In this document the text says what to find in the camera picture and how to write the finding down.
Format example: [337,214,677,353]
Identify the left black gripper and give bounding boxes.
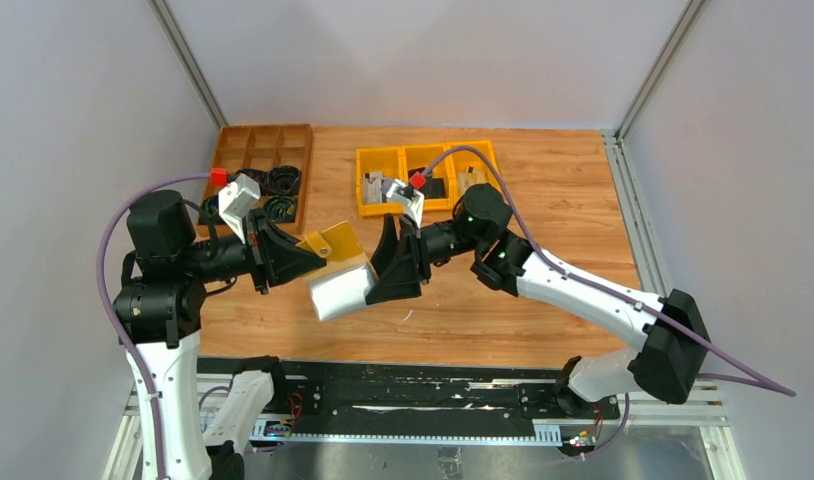
[182,205,327,290]

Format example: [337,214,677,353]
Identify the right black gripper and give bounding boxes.
[357,215,486,308]

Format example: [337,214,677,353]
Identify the yellow leather card holder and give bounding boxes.
[297,221,377,322]

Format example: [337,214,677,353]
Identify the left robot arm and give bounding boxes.
[111,190,325,479]

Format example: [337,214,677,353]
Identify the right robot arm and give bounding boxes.
[365,179,708,418]

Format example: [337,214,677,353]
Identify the silver cards in bin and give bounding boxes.
[360,171,396,206]

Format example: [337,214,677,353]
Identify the black cards in bin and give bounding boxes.
[415,172,448,200]

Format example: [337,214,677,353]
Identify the tan cards in bin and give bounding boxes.
[456,166,488,196]

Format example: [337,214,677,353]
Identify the middle yellow bin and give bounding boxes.
[401,142,456,214]

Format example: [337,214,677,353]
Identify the yellow bin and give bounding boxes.
[355,146,406,218]
[401,142,456,214]
[445,140,501,202]

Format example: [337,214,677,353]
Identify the left yellow bin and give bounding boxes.
[355,146,406,218]

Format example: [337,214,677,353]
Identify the right yellow bin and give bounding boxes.
[445,140,501,202]

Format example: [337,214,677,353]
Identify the wooden compartment tray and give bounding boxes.
[212,124,313,235]

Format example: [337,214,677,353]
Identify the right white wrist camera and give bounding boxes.
[381,177,425,227]

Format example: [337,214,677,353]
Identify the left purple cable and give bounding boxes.
[95,168,231,480]

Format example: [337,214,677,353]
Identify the purple cable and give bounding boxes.
[95,168,231,480]
[409,145,798,458]

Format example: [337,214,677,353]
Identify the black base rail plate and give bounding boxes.
[201,357,622,440]

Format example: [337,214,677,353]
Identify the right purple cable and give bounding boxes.
[409,145,798,458]

